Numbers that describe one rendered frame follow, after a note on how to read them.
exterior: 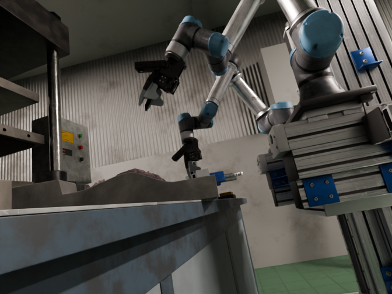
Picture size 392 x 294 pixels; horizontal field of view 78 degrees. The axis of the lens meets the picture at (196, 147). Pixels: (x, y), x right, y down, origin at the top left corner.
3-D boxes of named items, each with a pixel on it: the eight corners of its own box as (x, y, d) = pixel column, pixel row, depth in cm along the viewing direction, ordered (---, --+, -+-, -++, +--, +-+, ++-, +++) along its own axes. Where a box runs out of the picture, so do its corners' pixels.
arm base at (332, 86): (337, 109, 90) (329, 86, 92) (357, 92, 75) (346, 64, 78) (296, 119, 91) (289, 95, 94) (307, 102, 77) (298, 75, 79)
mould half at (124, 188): (212, 200, 84) (206, 169, 87) (219, 196, 59) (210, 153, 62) (66, 227, 82) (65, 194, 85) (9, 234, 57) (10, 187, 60)
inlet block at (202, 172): (242, 183, 71) (238, 165, 72) (246, 181, 66) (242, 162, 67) (198, 191, 70) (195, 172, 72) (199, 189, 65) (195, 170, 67)
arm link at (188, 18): (202, 17, 83) (181, 11, 86) (186, 45, 82) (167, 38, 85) (207, 32, 90) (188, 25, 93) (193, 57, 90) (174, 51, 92)
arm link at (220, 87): (249, 49, 137) (217, 119, 120) (242, 60, 147) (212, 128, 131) (231, 39, 136) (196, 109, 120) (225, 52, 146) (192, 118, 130)
